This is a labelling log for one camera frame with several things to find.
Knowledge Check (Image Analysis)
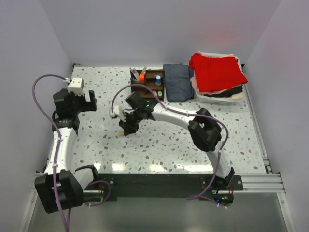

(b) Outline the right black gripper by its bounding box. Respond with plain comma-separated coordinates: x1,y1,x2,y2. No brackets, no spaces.
119,109,143,136

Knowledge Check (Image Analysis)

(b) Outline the brown wooden desk organizer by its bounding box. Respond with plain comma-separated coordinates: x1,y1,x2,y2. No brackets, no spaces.
130,69,165,101

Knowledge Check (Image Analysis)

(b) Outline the purple capped white marker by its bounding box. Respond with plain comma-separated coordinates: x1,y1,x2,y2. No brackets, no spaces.
130,69,139,81

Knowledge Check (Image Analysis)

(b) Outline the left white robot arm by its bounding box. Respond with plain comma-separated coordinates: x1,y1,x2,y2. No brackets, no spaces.
34,88,100,214

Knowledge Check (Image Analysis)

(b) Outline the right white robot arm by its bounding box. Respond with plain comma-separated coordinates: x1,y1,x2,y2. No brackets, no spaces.
111,92,235,190

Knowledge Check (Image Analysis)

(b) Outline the blue folded towel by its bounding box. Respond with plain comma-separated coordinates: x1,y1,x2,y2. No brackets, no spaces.
163,64,194,103

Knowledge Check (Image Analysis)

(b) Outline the pink cloth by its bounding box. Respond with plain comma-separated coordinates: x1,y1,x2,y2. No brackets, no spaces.
190,76,199,92

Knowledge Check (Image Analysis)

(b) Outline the white basket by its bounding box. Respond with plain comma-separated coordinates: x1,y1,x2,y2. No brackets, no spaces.
194,51,244,105

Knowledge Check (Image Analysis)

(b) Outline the red folded cloth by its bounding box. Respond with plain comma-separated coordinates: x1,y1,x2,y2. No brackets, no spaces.
189,53,248,92

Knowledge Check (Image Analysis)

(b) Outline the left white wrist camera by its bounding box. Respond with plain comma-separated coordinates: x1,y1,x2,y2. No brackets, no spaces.
67,78,84,96

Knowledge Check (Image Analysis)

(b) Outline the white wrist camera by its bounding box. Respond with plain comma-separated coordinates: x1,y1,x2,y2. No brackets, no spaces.
110,105,126,122
67,78,84,96

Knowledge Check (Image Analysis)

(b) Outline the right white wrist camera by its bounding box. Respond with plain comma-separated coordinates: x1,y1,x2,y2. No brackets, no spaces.
110,105,126,122

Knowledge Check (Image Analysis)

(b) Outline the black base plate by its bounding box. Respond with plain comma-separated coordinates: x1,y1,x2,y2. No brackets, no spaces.
71,172,243,202

